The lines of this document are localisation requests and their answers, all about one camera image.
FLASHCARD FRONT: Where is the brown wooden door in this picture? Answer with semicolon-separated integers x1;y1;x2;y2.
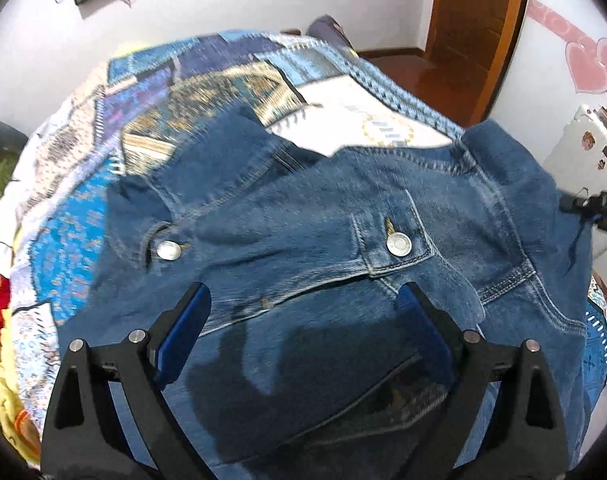
360;0;527;127

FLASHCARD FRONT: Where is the blue patchwork bed cover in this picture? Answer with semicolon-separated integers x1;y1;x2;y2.
7;29;607;466

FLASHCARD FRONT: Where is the pink heart wall sticker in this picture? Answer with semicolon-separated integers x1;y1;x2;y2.
527;0;607;95

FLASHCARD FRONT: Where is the blue denim jacket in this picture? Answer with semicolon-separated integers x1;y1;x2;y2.
58;106;592;479

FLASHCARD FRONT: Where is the yellow fluffy blanket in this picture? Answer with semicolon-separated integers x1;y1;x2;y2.
0;339;42;466

